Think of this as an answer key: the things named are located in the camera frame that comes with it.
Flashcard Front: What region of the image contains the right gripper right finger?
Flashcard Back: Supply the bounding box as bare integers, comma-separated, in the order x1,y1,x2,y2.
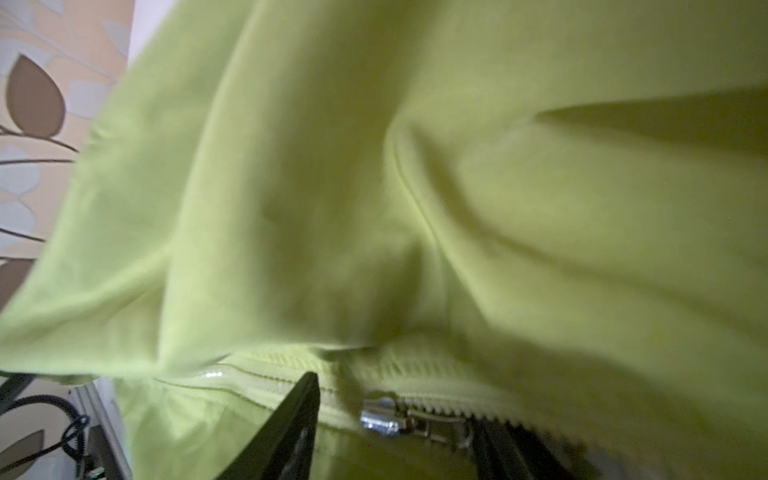
471,419,575,480

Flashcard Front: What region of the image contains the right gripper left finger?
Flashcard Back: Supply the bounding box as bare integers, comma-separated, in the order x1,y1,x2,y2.
218,372,320,480

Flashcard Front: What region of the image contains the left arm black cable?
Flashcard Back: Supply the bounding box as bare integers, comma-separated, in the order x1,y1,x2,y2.
0,371,91,480

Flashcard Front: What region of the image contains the green zip-up hooded jacket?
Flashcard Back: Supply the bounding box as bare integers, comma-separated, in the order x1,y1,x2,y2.
1,1,767,479

